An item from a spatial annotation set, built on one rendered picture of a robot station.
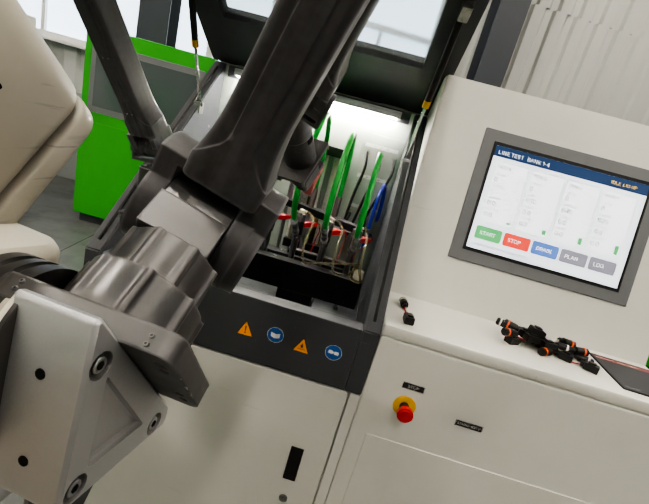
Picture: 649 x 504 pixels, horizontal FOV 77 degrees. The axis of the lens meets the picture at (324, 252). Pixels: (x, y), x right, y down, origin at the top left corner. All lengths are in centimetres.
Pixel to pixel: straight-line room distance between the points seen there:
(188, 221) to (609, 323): 115
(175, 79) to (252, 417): 306
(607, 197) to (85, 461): 121
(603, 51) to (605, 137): 475
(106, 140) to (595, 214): 359
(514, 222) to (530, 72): 450
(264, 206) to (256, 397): 77
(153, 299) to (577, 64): 574
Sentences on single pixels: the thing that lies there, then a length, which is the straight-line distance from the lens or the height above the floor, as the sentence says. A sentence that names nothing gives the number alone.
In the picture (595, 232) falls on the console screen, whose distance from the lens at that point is 126.
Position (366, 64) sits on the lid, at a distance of 127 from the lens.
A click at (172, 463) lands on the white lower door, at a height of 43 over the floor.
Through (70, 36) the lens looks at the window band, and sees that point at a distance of 576.
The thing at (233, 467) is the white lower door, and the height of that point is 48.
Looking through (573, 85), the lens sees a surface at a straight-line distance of 581.
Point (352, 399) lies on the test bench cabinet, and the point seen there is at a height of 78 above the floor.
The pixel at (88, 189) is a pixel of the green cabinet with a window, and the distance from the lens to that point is 417.
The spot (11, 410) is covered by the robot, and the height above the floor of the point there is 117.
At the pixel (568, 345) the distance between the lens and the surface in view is 113.
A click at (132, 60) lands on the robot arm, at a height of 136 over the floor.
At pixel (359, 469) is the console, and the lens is 112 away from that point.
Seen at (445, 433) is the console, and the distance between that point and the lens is 106.
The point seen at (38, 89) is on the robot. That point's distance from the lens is 36.
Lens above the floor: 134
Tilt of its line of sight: 17 degrees down
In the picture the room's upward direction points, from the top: 15 degrees clockwise
